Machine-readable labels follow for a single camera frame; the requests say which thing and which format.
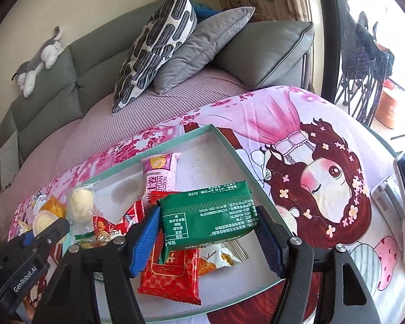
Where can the red patterned snack packet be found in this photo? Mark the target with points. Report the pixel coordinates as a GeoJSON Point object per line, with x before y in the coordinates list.
{"type": "Point", "coordinates": [170, 273]}

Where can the black white patterned pillow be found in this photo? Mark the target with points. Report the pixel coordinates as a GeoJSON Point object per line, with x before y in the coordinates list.
{"type": "Point", "coordinates": [148, 54]}

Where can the blue cloth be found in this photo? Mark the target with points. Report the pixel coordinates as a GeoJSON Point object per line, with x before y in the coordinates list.
{"type": "Point", "coordinates": [204, 11]}

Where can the green clear cookie packet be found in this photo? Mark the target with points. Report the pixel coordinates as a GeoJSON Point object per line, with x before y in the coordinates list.
{"type": "Point", "coordinates": [86, 241]}

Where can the grey sofa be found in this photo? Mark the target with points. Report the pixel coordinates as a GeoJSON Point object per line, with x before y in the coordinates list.
{"type": "Point", "coordinates": [87, 74]}

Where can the pink sofa cover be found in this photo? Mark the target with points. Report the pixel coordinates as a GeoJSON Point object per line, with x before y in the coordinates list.
{"type": "Point", "coordinates": [121, 131]}

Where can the yellow snack packet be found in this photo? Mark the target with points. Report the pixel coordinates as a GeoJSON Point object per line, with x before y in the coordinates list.
{"type": "Point", "coordinates": [52, 206]}

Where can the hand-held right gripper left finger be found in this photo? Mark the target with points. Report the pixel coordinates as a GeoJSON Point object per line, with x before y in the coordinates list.
{"type": "Point", "coordinates": [145, 239]}

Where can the clear packet with white bun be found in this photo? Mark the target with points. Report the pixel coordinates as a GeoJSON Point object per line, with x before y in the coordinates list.
{"type": "Point", "coordinates": [81, 204]}

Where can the clear packet with white cake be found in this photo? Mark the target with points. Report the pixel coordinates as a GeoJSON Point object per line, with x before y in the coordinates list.
{"type": "Point", "coordinates": [42, 224]}

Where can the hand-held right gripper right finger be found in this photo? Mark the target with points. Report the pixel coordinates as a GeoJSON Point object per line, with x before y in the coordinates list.
{"type": "Point", "coordinates": [270, 243]}

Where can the orange pot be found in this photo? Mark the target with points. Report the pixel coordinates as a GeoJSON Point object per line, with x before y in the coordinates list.
{"type": "Point", "coordinates": [389, 108]}

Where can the grey pillow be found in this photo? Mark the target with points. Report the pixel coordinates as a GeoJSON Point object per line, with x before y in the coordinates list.
{"type": "Point", "coordinates": [202, 47]}

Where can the light grey cushion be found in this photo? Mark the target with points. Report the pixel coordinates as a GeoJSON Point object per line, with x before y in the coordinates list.
{"type": "Point", "coordinates": [9, 150]}

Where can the grey white plush dog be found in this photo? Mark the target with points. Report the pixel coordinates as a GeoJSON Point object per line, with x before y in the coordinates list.
{"type": "Point", "coordinates": [47, 54]}

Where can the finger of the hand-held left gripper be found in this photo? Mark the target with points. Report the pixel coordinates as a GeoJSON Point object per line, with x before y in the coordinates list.
{"type": "Point", "coordinates": [49, 234]}

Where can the printed pink blanket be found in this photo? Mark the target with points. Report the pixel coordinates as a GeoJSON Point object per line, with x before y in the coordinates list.
{"type": "Point", "coordinates": [256, 125]}

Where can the white tray with green rim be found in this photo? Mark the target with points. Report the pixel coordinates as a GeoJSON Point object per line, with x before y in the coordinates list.
{"type": "Point", "coordinates": [202, 155]}

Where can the small white cookie packet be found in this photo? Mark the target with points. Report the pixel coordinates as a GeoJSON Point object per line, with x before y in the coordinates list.
{"type": "Point", "coordinates": [219, 260]}

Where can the small red cartoon snack packet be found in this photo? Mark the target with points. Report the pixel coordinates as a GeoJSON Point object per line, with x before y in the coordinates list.
{"type": "Point", "coordinates": [104, 231]}

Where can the silver phone stand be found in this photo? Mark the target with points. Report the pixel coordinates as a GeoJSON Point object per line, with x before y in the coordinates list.
{"type": "Point", "coordinates": [386, 195]}

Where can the black folding chair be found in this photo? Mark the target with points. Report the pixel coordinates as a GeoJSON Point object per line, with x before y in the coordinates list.
{"type": "Point", "coordinates": [361, 57]}

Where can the red white snack packet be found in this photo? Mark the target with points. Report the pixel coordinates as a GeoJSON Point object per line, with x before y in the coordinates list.
{"type": "Point", "coordinates": [131, 216]}

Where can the small green white snack packet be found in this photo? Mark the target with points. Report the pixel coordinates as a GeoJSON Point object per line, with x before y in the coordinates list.
{"type": "Point", "coordinates": [37, 198]}

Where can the pink swiss roll packet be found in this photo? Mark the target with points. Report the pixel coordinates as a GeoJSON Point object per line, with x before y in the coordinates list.
{"type": "Point", "coordinates": [160, 175]}

